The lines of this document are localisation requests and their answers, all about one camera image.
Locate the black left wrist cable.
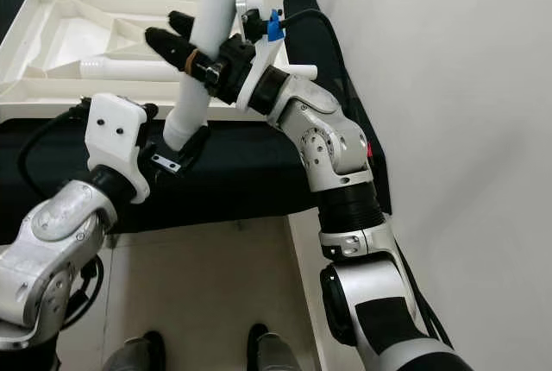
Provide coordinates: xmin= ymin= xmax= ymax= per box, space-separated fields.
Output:
xmin=16 ymin=98 xmax=93 ymax=192

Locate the white plastic children table top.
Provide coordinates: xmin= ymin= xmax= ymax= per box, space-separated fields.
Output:
xmin=0 ymin=0 xmax=296 ymax=106

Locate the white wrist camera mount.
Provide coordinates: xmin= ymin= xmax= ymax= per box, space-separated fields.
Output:
xmin=85 ymin=93 xmax=150 ymax=204
xmin=235 ymin=0 xmax=291 ymax=115

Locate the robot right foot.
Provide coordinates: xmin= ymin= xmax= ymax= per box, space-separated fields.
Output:
xmin=246 ymin=324 xmax=304 ymax=371

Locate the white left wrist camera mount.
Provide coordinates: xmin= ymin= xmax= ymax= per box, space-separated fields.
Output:
xmin=85 ymin=93 xmax=150 ymax=204

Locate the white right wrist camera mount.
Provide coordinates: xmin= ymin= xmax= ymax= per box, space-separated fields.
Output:
xmin=235 ymin=0 xmax=291 ymax=115

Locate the black tablecloth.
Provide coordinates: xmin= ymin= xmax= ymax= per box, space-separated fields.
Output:
xmin=0 ymin=0 xmax=395 ymax=236

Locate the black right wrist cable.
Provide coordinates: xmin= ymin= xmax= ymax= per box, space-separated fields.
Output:
xmin=266 ymin=6 xmax=352 ymax=89

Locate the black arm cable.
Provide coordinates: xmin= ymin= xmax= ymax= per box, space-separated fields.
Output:
xmin=391 ymin=240 xmax=455 ymax=348

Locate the yellow rubber band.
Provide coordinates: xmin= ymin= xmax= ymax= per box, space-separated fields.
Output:
xmin=184 ymin=50 xmax=203 ymax=76

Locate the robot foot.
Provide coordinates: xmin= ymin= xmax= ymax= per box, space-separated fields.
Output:
xmin=103 ymin=330 xmax=166 ymax=371
xmin=246 ymin=324 xmax=304 ymax=371

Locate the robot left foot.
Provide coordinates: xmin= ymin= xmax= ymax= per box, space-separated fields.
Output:
xmin=103 ymin=330 xmax=166 ymax=371

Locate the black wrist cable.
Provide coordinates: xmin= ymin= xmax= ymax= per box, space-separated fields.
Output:
xmin=266 ymin=6 xmax=352 ymax=89
xmin=16 ymin=98 xmax=93 ymax=192

